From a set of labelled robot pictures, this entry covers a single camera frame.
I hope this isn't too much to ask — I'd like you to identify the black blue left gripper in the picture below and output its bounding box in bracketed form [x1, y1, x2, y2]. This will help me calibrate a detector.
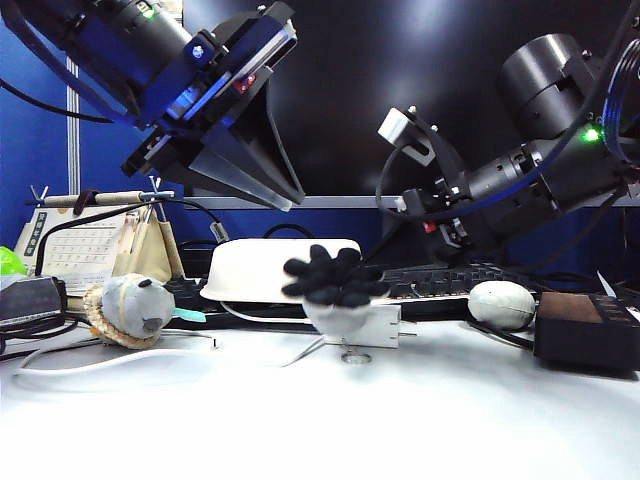
[119, 1, 307, 213]

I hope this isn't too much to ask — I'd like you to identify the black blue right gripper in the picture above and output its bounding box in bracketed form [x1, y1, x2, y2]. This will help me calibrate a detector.
[360, 172, 502, 274]

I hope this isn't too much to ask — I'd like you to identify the grey reversible octopus plush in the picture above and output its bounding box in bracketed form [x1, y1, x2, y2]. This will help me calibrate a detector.
[281, 243, 392, 337]

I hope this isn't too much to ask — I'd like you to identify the silver key ring chain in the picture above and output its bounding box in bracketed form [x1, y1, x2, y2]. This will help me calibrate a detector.
[341, 334, 374, 365]

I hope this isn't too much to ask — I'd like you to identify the black mechanical keyboard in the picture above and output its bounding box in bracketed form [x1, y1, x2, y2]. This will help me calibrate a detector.
[164, 257, 539, 329]

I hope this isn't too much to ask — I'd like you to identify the pale grey egg-shaped plush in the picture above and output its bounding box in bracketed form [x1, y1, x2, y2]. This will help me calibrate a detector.
[467, 280, 537, 331]

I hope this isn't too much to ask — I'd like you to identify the white upturned paper bowl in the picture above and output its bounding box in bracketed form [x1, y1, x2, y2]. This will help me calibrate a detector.
[199, 238, 379, 305]

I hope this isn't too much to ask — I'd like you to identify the black computer monitor silver bezel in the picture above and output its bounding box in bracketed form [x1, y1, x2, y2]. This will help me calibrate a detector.
[182, 0, 640, 210]

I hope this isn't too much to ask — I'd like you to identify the grey plush toy straw hat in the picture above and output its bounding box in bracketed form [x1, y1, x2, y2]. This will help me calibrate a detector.
[82, 273, 207, 350]

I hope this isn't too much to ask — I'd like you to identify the black box brown top panel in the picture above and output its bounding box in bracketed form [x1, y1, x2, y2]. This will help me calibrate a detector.
[532, 292, 640, 372]

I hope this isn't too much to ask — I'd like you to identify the desk calendar beige canvas stand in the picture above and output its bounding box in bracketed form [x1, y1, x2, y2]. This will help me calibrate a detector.
[14, 175, 186, 301]

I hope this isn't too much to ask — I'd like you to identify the white paper slip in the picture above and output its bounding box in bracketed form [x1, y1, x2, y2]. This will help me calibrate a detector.
[596, 269, 640, 324]

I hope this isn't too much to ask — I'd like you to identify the black power adapter brick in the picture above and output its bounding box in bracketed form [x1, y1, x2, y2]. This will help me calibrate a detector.
[0, 275, 69, 327]

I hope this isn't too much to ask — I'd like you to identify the bright green plastic lump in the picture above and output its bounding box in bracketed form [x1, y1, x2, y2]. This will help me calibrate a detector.
[0, 245, 29, 278]

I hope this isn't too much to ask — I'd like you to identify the black looped cable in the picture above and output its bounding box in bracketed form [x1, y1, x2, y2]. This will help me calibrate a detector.
[263, 224, 314, 242]

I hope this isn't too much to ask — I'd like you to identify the white USB wall charger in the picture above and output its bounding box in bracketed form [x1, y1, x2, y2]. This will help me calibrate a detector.
[324, 303, 419, 350]

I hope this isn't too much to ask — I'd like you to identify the black adapter cable with ferrite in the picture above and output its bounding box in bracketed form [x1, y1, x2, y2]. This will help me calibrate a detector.
[34, 197, 230, 279]

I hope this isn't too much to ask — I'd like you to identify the black cord of black box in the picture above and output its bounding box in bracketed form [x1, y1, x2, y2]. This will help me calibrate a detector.
[467, 319, 537, 351]

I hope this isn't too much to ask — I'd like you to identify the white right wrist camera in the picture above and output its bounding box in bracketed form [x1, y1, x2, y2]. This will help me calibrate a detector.
[377, 105, 441, 169]

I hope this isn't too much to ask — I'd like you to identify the aluminium partition frame post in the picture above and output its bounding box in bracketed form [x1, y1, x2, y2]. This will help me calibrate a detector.
[65, 57, 81, 196]

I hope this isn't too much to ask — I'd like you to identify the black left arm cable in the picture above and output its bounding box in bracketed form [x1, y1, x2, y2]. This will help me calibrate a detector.
[0, 0, 136, 126]

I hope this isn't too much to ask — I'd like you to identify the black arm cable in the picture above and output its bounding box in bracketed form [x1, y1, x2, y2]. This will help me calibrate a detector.
[374, 0, 640, 226]
[0, 0, 136, 126]

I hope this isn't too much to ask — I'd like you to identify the white charging cable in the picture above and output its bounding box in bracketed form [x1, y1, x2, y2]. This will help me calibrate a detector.
[9, 299, 321, 386]

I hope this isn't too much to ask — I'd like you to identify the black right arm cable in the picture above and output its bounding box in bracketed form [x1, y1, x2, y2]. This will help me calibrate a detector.
[374, 0, 640, 226]

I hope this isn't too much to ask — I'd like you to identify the black power cord on desk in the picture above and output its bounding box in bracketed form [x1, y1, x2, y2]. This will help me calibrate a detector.
[0, 318, 101, 362]

